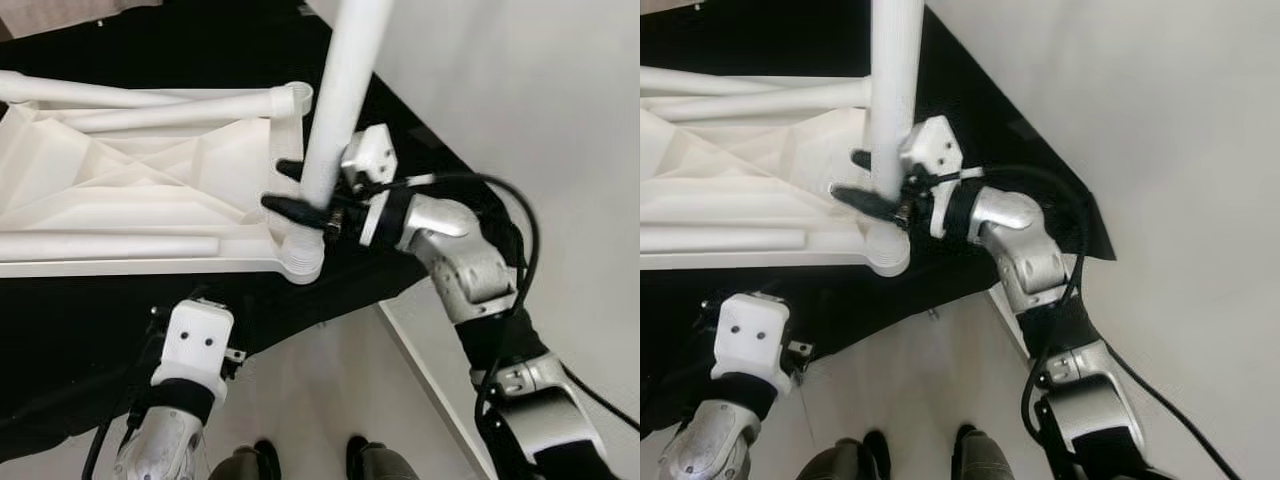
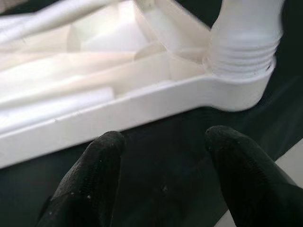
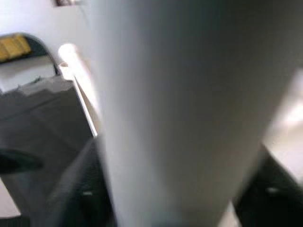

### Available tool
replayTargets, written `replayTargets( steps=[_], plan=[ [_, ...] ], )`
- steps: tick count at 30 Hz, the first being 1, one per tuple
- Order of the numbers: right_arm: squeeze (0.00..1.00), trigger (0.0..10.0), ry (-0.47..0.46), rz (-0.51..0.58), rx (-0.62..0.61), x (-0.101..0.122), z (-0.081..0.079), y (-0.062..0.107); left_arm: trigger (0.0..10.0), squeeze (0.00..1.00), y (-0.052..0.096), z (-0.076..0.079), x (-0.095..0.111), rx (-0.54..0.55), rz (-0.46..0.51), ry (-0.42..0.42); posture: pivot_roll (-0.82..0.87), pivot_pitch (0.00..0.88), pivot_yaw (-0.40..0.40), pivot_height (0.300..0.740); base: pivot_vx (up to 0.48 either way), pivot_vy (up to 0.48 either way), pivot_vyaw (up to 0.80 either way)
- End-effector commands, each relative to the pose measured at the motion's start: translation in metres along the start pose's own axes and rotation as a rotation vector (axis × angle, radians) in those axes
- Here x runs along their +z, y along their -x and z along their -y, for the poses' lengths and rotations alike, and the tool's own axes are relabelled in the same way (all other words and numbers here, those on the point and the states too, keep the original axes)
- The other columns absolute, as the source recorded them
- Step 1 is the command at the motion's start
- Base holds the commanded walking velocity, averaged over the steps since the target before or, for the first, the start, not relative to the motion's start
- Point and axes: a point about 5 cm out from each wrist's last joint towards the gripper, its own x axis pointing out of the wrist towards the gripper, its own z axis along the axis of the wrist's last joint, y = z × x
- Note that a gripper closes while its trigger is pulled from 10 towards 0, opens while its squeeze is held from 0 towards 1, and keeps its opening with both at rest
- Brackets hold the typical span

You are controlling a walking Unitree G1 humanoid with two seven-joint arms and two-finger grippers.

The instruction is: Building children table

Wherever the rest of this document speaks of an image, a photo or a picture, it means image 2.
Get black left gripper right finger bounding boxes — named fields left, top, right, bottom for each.
left=205, top=125, right=303, bottom=227

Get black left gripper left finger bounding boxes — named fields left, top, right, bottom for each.
left=35, top=131, right=126, bottom=227

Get black tablecloth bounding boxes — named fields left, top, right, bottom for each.
left=0, top=0, right=303, bottom=227

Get white plastic table top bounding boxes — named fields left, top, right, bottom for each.
left=0, top=0, right=276, bottom=170

